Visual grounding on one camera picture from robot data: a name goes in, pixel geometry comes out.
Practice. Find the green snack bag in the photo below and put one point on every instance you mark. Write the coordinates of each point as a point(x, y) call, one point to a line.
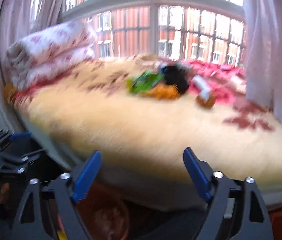
point(143, 82)

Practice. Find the black fuzzy cloth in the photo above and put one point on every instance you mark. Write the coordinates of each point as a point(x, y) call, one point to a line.
point(175, 76)

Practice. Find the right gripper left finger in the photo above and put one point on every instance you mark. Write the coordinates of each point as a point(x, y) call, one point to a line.
point(34, 220)

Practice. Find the pink sheer curtain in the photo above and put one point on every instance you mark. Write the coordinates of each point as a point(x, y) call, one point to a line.
point(263, 60)
point(19, 18)

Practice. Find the pink sheer curtain left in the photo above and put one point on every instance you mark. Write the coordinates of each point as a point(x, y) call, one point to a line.
point(19, 18)

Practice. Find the white paper roll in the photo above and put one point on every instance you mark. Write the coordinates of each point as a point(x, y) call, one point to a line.
point(200, 83)

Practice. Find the pink sheer curtain right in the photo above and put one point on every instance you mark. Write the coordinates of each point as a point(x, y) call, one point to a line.
point(263, 60)

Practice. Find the floral beige bed blanket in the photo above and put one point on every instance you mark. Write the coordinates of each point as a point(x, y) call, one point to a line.
point(142, 138)

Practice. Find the window frame with bars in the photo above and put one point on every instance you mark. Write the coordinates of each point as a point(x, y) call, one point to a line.
point(205, 30)

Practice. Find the brown white plush toy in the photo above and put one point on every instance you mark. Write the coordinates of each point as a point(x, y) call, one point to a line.
point(206, 99)

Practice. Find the orange toy dinosaur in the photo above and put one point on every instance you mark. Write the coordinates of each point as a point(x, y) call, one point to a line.
point(163, 91)

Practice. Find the folded floral white quilt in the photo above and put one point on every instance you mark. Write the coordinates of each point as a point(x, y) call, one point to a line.
point(46, 54)

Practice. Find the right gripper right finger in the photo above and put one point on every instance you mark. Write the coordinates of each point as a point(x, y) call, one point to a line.
point(235, 208)

